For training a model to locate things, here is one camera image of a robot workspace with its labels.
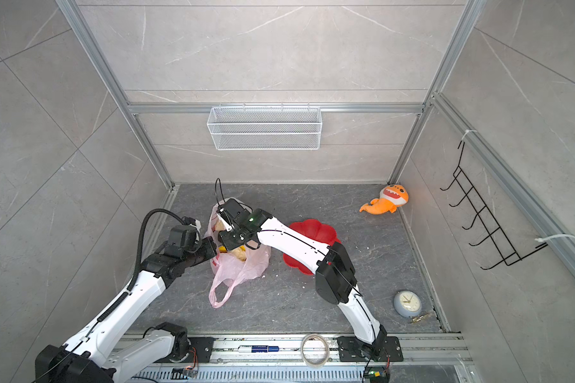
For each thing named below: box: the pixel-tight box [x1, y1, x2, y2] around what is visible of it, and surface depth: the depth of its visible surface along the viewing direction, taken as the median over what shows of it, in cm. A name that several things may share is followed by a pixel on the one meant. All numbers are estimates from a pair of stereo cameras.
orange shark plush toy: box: [359, 184, 410, 215], surface depth 108 cm
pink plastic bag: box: [206, 197, 272, 309], surface depth 75 cm
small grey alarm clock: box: [392, 289, 423, 319], surface depth 81 cm
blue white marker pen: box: [237, 344, 281, 353], surface depth 74 cm
